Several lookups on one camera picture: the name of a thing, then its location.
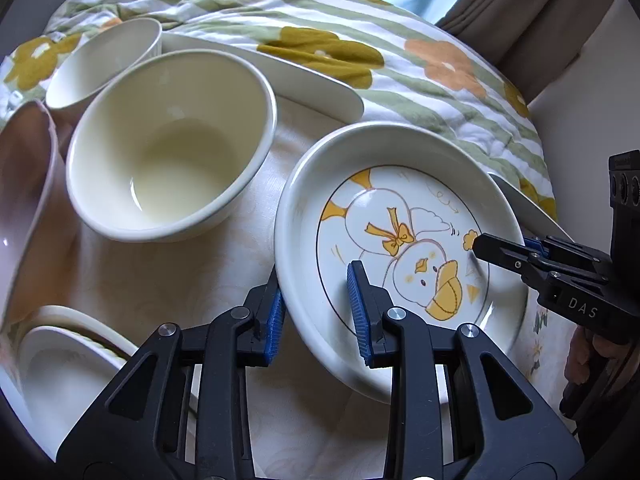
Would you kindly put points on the duck pattern plate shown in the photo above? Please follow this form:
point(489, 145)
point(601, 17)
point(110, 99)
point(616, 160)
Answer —
point(408, 205)

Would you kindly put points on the floral striped duvet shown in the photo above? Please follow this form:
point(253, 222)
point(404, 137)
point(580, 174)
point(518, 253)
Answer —
point(404, 69)

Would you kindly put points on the pink square dish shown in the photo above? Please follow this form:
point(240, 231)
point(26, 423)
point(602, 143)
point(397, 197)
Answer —
point(37, 221)

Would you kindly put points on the right brown curtain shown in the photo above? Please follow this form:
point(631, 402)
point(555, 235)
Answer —
point(531, 42)

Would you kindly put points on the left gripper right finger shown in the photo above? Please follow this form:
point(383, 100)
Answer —
point(460, 408)

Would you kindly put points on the cream round bowl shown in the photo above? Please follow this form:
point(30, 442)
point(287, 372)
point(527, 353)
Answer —
point(166, 150)

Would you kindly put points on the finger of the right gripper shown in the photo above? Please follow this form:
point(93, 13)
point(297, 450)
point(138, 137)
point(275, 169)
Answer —
point(563, 251)
point(513, 257)

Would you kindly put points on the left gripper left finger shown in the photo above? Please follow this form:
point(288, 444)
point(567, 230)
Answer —
point(177, 409)

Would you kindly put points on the floral white tablecloth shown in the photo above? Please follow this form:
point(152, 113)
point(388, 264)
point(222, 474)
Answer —
point(136, 287)

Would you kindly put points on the white ribbed bowl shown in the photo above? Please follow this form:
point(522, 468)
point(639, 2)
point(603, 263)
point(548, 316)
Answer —
point(86, 72)

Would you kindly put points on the plain white plate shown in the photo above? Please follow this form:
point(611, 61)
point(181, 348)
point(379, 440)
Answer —
point(61, 374)

